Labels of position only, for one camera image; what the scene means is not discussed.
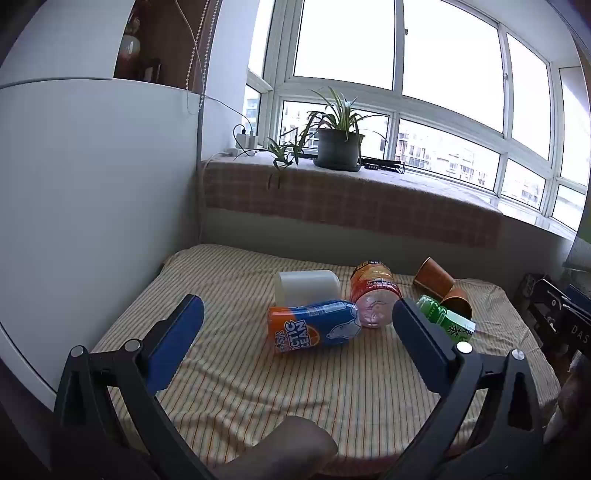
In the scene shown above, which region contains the white ceramic vase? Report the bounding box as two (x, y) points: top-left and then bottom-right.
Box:
(117, 34), (141, 77)

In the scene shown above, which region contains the white phone charger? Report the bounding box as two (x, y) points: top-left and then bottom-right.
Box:
(233, 124), (257, 151)

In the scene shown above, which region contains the small green plant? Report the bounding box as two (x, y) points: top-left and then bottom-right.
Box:
(235, 137), (305, 171)

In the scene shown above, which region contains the white plastic cup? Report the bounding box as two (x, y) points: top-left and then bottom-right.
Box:
(274, 270), (341, 308)

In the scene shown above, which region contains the orange and blue drink bottle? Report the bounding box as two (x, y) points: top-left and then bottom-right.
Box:
(268, 299), (361, 355)

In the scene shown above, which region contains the large potted spider plant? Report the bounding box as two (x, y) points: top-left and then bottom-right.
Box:
(281, 87), (389, 172)

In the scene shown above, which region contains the black device on windowsill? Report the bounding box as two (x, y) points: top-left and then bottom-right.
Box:
(361, 157), (407, 175)

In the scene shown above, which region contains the striped bed sheet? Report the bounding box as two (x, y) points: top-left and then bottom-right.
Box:
(90, 244), (561, 476)

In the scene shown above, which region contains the plaid windowsill cloth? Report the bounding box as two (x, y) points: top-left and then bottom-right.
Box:
(203, 154), (504, 247)

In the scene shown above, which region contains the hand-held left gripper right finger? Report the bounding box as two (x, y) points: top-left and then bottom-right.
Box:
(383, 298), (561, 480)

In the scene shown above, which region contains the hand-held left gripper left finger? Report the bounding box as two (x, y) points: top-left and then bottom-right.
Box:
(50, 294), (218, 480)

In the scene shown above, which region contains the red label clear bottle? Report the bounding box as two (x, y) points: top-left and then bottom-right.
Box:
(349, 261), (403, 328)

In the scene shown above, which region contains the brown paper cup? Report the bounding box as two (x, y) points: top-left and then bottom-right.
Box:
(412, 257), (455, 296)
(438, 285), (473, 321)

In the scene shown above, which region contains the dark picture frame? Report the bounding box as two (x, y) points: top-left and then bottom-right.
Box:
(139, 58), (162, 84)

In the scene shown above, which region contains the white cabinet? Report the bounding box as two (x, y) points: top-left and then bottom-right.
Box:
(0, 0), (204, 411)

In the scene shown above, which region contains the white bead cord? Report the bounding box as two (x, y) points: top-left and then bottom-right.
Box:
(185, 0), (219, 93)

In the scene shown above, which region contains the white window frame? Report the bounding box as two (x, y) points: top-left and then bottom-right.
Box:
(245, 0), (591, 232)

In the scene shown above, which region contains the green tea bottle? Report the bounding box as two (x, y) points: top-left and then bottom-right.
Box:
(416, 294), (476, 343)

